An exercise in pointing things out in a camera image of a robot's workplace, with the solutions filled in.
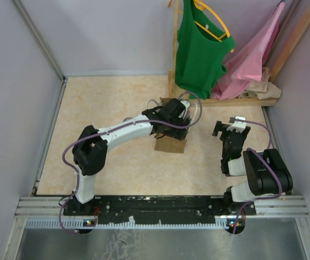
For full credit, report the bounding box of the burlap canvas bag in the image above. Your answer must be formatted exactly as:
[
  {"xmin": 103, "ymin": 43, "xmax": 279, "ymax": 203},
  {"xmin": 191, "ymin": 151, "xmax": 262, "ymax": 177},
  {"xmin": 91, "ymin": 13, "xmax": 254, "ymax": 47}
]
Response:
[{"xmin": 147, "ymin": 96, "xmax": 201, "ymax": 154}]

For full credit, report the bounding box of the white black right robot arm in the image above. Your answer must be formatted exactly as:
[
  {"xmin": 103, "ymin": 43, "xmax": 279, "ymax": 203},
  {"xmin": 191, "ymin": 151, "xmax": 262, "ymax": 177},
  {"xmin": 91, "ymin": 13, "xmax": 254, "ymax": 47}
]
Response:
[{"xmin": 212, "ymin": 116, "xmax": 293, "ymax": 215}]

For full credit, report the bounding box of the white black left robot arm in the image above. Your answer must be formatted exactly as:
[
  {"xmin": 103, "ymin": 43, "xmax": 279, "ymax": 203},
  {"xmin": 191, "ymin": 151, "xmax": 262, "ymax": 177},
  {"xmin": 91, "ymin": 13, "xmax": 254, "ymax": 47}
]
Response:
[{"xmin": 72, "ymin": 99, "xmax": 191, "ymax": 215}]

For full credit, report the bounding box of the cream cloth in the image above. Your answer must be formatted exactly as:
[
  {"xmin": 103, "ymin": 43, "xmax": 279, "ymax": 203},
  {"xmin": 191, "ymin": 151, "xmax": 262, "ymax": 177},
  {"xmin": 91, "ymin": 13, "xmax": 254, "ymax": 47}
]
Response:
[{"xmin": 238, "ymin": 67, "xmax": 282, "ymax": 100}]

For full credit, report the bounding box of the pink shirt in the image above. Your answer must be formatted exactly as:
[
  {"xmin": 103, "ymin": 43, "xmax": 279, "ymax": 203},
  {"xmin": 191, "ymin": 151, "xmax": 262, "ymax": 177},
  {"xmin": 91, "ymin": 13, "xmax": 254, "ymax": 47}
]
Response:
[{"xmin": 211, "ymin": 1, "xmax": 285, "ymax": 100}]

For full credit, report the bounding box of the green tank top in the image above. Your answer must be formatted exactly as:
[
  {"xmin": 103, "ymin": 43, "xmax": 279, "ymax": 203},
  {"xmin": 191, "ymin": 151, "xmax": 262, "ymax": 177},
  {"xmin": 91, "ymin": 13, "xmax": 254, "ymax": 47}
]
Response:
[{"xmin": 175, "ymin": 1, "xmax": 235, "ymax": 99}]

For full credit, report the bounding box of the yellow clothes hanger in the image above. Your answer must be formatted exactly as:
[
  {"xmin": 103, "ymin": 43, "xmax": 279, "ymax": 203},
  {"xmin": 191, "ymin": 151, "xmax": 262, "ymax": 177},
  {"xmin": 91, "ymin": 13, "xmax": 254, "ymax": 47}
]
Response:
[{"xmin": 168, "ymin": 1, "xmax": 235, "ymax": 58}]

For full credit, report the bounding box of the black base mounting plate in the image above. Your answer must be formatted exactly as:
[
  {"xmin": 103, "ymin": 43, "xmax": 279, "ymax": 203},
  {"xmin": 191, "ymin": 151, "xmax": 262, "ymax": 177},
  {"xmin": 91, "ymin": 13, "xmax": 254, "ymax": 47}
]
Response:
[{"xmin": 63, "ymin": 196, "xmax": 243, "ymax": 225}]

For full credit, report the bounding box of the wooden pole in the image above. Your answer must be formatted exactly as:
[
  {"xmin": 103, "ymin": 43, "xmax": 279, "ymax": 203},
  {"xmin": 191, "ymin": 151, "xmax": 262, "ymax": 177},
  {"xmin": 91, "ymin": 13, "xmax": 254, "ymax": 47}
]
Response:
[{"xmin": 269, "ymin": 1, "xmax": 310, "ymax": 82}]

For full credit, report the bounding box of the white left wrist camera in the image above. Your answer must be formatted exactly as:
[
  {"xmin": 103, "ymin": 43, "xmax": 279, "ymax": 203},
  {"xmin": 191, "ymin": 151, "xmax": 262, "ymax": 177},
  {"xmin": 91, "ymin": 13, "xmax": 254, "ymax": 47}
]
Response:
[{"xmin": 180, "ymin": 100, "xmax": 191, "ymax": 110}]

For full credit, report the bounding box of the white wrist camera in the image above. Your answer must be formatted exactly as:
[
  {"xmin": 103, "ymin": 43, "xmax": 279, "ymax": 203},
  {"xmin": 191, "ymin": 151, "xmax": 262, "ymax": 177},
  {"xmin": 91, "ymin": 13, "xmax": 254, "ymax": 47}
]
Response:
[
  {"xmin": 227, "ymin": 116, "xmax": 247, "ymax": 133},
  {"xmin": 180, "ymin": 100, "xmax": 191, "ymax": 110}
]

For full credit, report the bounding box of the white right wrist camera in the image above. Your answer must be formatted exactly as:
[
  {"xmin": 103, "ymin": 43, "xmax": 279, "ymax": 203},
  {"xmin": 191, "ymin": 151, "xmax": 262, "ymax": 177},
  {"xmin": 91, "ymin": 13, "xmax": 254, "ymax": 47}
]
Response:
[{"xmin": 227, "ymin": 116, "xmax": 247, "ymax": 133}]

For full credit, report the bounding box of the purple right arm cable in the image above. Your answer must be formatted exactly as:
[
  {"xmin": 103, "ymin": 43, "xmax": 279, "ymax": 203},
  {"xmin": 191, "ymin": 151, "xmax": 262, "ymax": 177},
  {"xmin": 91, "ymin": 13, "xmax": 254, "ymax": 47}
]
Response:
[{"xmin": 230, "ymin": 120, "xmax": 283, "ymax": 236}]

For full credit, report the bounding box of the wooden clothes rack frame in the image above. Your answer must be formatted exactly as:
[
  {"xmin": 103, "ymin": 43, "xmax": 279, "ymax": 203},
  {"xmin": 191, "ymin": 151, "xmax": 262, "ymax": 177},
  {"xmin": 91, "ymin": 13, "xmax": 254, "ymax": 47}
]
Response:
[{"xmin": 167, "ymin": 1, "xmax": 278, "ymax": 107}]

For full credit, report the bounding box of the aluminium rail frame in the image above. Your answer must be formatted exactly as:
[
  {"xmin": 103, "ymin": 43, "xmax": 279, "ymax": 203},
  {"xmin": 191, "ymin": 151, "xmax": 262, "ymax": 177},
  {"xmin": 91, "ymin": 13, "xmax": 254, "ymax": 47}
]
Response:
[{"xmin": 2, "ymin": 0, "xmax": 310, "ymax": 260}]

